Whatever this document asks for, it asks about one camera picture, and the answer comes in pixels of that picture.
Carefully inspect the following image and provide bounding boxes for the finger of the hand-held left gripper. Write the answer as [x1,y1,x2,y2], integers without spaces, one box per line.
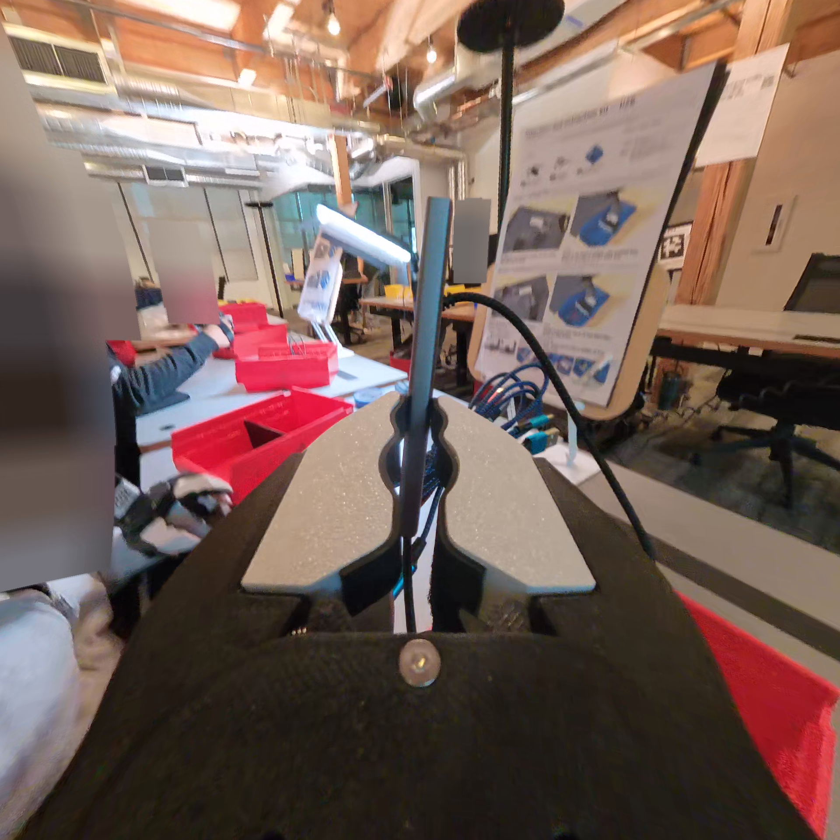
[146,518,206,559]
[166,474,235,521]

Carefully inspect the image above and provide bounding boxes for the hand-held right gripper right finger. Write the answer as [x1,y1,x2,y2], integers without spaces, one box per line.
[433,394,598,632]

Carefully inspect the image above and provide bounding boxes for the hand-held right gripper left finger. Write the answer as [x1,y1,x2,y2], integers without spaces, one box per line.
[240,392,404,616]

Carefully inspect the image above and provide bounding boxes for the red plastic bin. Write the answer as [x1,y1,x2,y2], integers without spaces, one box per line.
[218,302,270,332]
[676,591,840,840]
[171,387,355,506]
[235,341,340,393]
[213,325,291,361]

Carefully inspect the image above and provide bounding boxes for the blue braided usb cable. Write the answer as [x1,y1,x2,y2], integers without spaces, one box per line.
[413,364,567,572]

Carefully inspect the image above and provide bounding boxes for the black braided usb-c cable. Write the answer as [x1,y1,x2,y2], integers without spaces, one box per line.
[443,292,657,562]

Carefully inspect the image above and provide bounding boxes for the grey usb hub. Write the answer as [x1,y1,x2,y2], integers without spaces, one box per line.
[395,197,454,534]

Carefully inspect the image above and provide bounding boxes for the person's left forearm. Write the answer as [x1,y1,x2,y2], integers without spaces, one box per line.
[0,558,142,818]

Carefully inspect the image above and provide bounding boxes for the wooden desk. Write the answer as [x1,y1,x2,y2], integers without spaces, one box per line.
[360,295,476,371]
[653,303,840,361]

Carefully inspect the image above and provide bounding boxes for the instruction poster board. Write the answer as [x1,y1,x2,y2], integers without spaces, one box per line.
[297,223,347,324]
[469,62,726,421]

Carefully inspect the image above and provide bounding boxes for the white led panel light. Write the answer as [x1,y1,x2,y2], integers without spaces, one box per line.
[315,203,414,266]

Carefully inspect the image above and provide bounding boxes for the black office chair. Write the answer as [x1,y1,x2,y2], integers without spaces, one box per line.
[712,364,840,511]

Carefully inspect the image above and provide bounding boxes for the black round floor lamp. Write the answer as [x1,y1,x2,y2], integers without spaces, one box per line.
[246,199,284,317]
[456,0,567,221]

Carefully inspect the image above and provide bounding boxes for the black white marker tag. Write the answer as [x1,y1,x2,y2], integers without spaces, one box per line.
[659,223,694,271]

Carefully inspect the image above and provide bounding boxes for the white paper sign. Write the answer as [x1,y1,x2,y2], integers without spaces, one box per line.
[696,42,790,168]

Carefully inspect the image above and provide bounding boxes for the wooden post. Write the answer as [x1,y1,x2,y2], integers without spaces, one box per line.
[675,0,811,308]

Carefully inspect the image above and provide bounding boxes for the white wall switch plate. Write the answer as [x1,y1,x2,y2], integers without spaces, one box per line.
[755,196,796,255]

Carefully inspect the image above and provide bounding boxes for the silver air duct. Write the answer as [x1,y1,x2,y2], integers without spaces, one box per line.
[412,39,621,127]

